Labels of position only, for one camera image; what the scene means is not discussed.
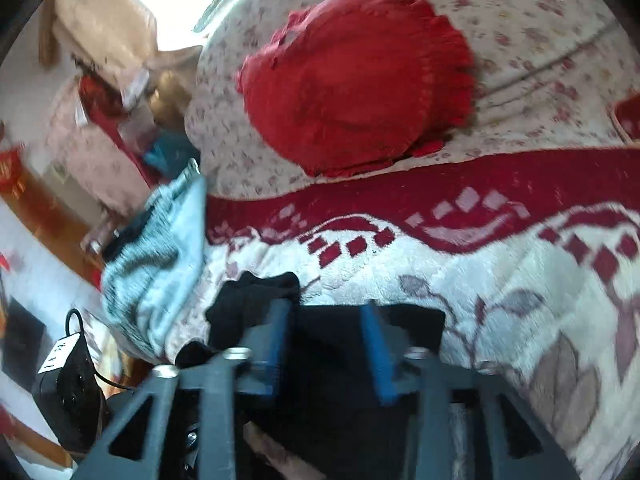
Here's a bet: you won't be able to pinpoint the floral folded quilt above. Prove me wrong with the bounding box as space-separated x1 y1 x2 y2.
184 0 640 201

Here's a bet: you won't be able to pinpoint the red and white plush blanket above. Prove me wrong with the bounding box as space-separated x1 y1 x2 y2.
165 147 640 476

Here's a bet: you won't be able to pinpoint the small black cloth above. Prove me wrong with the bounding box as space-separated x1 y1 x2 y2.
102 210 156 261

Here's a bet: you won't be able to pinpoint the black braided cable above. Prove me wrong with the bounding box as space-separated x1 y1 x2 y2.
65 307 146 391

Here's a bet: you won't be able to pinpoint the large red heart pillow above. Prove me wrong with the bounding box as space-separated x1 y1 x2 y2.
236 0 476 178

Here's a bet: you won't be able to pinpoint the grey fleece jacket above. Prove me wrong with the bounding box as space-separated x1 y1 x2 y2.
100 159 208 358

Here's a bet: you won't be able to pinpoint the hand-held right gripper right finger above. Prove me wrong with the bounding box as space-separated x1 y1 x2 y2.
360 302 576 480

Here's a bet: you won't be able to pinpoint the pink floral cushion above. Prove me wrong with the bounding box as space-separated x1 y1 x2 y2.
47 80 151 211

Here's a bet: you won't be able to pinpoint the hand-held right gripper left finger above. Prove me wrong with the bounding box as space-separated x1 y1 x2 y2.
75 299 293 480

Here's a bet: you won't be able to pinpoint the red frilled pillow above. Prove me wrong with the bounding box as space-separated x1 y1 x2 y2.
607 91 640 147

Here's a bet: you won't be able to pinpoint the black pants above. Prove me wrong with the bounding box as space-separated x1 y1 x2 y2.
175 271 448 480

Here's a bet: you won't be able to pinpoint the teal bag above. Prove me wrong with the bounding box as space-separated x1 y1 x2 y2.
145 132 201 171

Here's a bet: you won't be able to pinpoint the peach cloth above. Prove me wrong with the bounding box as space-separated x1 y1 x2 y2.
40 0 158 86

